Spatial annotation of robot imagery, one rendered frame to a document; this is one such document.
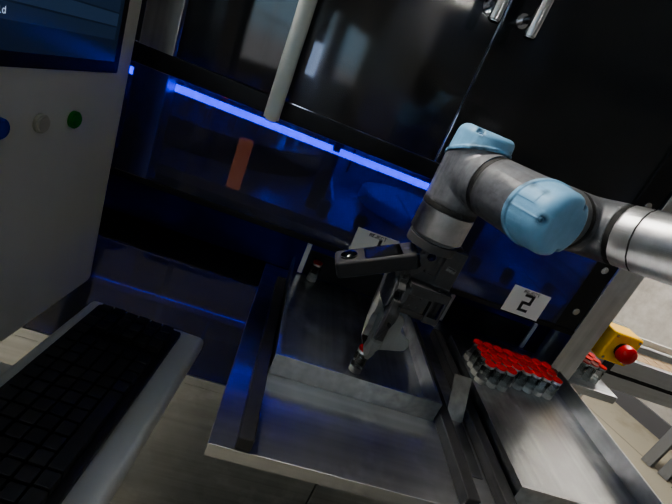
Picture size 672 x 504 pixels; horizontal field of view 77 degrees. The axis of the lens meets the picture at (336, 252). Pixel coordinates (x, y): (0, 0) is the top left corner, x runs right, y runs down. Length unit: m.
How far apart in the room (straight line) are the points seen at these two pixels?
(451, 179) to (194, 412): 0.78
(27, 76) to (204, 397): 0.72
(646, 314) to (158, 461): 3.26
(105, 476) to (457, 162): 0.54
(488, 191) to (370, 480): 0.36
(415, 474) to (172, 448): 0.70
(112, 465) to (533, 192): 0.55
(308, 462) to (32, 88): 0.51
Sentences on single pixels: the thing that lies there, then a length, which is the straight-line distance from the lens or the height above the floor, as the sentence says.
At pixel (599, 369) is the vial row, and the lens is 1.18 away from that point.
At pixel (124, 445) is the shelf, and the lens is 0.61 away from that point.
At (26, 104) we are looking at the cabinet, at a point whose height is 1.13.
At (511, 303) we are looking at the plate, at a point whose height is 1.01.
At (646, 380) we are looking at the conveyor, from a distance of 1.38.
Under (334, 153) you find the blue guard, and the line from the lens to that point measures 0.76.
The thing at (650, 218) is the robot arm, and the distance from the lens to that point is 0.57.
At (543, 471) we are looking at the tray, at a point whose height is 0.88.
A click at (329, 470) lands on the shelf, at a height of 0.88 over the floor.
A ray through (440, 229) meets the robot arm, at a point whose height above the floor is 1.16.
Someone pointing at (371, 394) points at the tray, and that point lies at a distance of 0.66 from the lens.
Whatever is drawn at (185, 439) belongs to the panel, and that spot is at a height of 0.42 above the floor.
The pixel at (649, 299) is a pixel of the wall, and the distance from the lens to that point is 3.71.
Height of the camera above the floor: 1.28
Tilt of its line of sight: 21 degrees down
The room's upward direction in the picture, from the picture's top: 23 degrees clockwise
